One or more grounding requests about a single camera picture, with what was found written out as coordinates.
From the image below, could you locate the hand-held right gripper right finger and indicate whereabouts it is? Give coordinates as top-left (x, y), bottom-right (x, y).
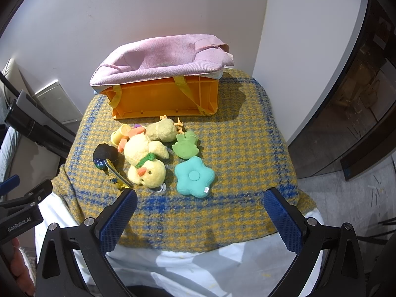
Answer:
top-left (263, 187), bottom-right (368, 297)

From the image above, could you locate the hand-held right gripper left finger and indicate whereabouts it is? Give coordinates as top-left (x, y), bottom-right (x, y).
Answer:
top-left (35, 188), bottom-right (138, 297)

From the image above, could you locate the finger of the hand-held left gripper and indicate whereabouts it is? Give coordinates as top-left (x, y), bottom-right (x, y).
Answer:
top-left (0, 175), bottom-right (20, 196)
top-left (0, 179), bottom-right (54, 211)

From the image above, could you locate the yellow clip toy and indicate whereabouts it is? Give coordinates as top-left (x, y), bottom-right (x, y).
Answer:
top-left (104, 158), bottom-right (134, 191)

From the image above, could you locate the black ball toy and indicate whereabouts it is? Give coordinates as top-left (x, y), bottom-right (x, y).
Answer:
top-left (93, 143), bottom-right (120, 169)

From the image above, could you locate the yellow plush duck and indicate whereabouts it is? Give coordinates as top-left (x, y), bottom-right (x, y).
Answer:
top-left (118, 126), bottom-right (170, 192)

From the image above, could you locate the yellow toy cup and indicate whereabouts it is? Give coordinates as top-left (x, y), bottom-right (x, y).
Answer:
top-left (111, 124), bottom-right (132, 148)

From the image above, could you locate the teal flower cushion toy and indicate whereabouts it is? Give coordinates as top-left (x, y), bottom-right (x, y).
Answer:
top-left (174, 156), bottom-right (216, 198)

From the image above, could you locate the green frog toy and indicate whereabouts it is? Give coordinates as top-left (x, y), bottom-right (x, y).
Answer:
top-left (171, 131), bottom-right (198, 160)

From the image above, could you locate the orange board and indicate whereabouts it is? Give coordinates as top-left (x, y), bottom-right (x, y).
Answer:
top-left (103, 74), bottom-right (219, 121)

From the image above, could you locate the pink fabric basket liner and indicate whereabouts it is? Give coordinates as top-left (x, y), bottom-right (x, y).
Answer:
top-left (89, 33), bottom-right (234, 116)

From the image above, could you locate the person's left hand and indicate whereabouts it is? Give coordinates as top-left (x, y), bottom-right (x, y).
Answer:
top-left (9, 238), bottom-right (35, 296)

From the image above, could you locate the grey quilted cloth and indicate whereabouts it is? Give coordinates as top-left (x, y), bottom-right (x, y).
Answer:
top-left (0, 93), bottom-right (21, 192)

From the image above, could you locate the yellow blue plaid blanket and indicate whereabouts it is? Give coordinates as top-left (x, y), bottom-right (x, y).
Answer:
top-left (51, 68), bottom-right (318, 253)

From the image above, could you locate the black tripod stand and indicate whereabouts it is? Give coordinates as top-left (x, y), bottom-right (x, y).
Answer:
top-left (0, 71), bottom-right (76, 156)

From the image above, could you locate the white sheet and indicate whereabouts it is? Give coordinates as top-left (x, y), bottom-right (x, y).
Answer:
top-left (34, 189), bottom-right (325, 297)

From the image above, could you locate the white flat panel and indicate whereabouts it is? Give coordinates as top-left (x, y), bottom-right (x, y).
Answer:
top-left (32, 80), bottom-right (83, 125)

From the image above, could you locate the pale yellow plush piece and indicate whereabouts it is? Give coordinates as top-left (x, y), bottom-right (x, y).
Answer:
top-left (145, 116), bottom-right (180, 143)

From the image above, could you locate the beige cushion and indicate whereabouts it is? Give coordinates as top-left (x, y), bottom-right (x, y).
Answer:
top-left (1, 58), bottom-right (34, 99)

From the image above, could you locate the dark glass door cabinet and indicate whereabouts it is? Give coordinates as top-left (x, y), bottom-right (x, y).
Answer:
top-left (286, 0), bottom-right (396, 181)

